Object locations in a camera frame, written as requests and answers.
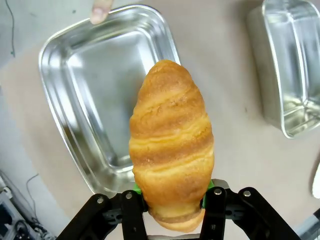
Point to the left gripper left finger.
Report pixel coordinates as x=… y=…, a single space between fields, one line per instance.
x=130 y=215

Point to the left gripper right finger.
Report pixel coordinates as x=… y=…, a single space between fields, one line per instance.
x=217 y=212

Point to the golden croissant bread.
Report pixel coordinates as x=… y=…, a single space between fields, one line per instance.
x=170 y=140

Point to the steel rectangular container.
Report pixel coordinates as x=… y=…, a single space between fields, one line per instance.
x=287 y=62
x=100 y=87

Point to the person's right hand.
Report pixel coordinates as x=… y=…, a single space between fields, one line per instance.
x=101 y=11

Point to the white scalloped plate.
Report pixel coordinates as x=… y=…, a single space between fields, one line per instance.
x=317 y=182

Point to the grey metal frame bar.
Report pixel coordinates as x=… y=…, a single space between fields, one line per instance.
x=310 y=226

